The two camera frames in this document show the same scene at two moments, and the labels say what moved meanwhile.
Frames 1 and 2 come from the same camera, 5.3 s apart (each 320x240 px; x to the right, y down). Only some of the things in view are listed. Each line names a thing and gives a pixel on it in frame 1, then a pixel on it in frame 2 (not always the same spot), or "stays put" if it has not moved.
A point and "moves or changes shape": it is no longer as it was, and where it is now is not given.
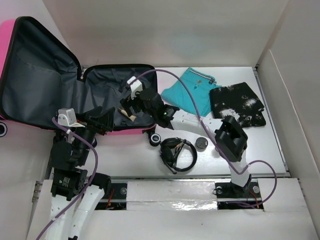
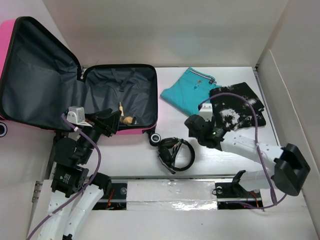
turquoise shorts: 199,84 stays put
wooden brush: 131,117 moves or changes shape
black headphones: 170,149 stays put
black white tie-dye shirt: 238,101 stays put
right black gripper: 128,103 → 211,124
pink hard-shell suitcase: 38,77 stays put
